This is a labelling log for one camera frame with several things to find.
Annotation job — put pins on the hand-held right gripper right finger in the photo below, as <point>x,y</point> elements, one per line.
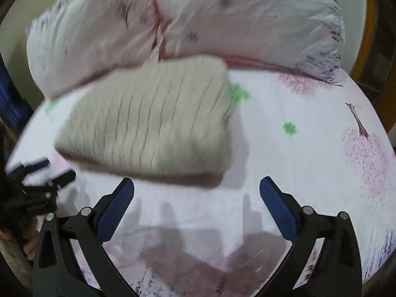
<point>280,210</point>

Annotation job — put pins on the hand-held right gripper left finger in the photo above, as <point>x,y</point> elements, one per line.
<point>115,210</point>

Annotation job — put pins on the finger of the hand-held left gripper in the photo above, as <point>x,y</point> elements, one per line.
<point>37,164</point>
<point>63,178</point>

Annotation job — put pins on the beige ribbed garment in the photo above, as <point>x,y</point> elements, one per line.
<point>148,120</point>

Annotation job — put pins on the white floral bed sheet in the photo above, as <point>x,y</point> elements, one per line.
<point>278,161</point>

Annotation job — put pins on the white floral pillow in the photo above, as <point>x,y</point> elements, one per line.
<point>92,34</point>
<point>250,18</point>

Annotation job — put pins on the wooden headboard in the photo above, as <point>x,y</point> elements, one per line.
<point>368,37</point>

